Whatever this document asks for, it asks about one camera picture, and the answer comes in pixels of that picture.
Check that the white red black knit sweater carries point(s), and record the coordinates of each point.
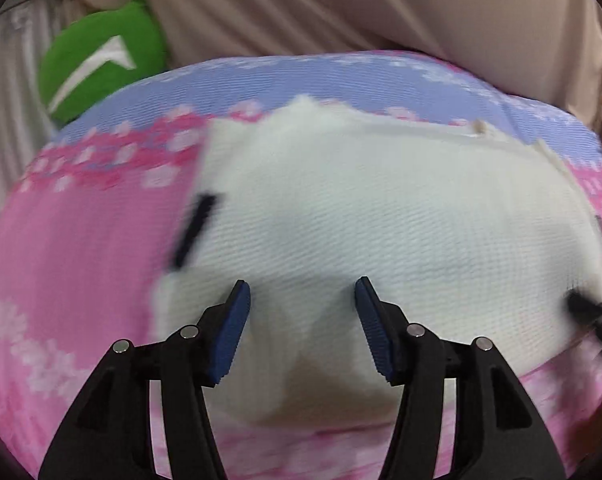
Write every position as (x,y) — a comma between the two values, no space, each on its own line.
(356,220)

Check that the white satin curtain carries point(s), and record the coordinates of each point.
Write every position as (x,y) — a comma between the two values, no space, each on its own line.
(11,110)

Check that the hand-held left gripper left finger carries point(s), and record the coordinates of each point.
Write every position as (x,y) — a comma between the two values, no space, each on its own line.
(231,332)

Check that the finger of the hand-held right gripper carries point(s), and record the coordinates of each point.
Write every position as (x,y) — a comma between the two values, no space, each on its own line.
(583,305)

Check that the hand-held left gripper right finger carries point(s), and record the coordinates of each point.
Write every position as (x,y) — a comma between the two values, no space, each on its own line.
(376,332)

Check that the pink floral bed sheet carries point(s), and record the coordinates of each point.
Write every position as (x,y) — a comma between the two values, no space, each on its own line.
(81,260)

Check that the green cushion with white stripe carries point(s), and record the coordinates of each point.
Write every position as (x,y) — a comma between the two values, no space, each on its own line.
(81,45)

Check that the beige cushion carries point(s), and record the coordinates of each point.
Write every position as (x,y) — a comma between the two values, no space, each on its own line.
(331,5)

